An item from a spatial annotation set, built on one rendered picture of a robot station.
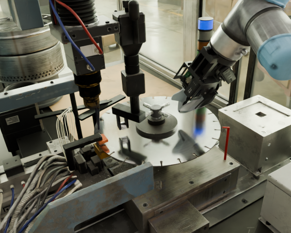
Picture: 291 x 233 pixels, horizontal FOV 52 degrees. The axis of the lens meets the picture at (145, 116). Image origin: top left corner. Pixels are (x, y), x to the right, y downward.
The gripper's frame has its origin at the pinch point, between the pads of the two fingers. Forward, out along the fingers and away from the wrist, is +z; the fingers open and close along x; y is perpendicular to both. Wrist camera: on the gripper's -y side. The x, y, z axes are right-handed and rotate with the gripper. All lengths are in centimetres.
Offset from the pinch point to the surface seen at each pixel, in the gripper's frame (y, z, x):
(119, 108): 16.6, 2.4, -5.4
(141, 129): 11.0, 6.2, -0.4
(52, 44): 4, 32, -62
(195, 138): 3.3, 0.1, 9.1
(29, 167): 32.6, 28.8, -9.9
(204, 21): -16.7, -12.3, -20.2
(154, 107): 7.3, 1.5, -2.9
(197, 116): -4.9, 1.9, 2.4
